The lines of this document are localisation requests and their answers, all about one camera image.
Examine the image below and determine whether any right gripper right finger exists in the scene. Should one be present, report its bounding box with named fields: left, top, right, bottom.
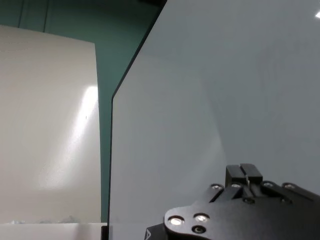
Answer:
left=240, top=163, right=320, bottom=204

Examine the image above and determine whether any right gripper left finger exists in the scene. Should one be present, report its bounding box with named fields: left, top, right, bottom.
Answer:
left=199, top=164, right=245, bottom=205

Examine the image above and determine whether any white glossy board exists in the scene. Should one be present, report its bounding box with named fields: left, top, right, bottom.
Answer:
left=0, top=24, right=101, bottom=223

